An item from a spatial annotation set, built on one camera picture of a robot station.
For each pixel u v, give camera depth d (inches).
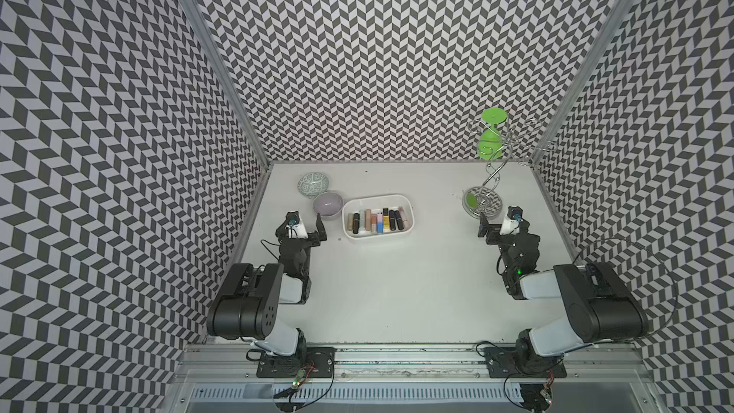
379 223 38.4
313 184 42.7
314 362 28.1
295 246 27.4
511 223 30.3
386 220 38.8
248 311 17.6
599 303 17.7
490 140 36.3
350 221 39.0
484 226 33.3
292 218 29.6
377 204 40.0
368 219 39.0
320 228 32.7
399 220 39.1
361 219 39.1
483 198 40.1
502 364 29.2
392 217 39.0
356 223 38.9
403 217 39.6
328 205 39.1
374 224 38.7
